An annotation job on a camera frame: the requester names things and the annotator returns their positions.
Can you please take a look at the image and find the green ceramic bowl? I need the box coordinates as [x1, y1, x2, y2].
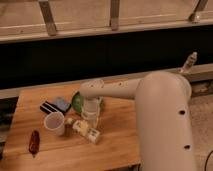
[71, 91, 105, 116]

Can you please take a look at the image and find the dark red chili pepper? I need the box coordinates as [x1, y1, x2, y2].
[29, 130, 40, 157]

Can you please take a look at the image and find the white labelled bottle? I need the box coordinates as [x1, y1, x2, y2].
[66, 118, 101, 144]

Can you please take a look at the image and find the wooden cutting board table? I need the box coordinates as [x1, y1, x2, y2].
[0, 84, 139, 171]

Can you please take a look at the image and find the blue sponge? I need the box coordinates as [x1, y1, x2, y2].
[53, 97, 71, 113]

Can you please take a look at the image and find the black striped rectangular block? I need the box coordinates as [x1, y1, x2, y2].
[40, 102, 57, 114]

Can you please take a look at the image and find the white plastic cup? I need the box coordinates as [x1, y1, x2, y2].
[44, 112, 65, 136]

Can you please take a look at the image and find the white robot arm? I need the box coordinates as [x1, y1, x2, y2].
[79, 71, 197, 171]

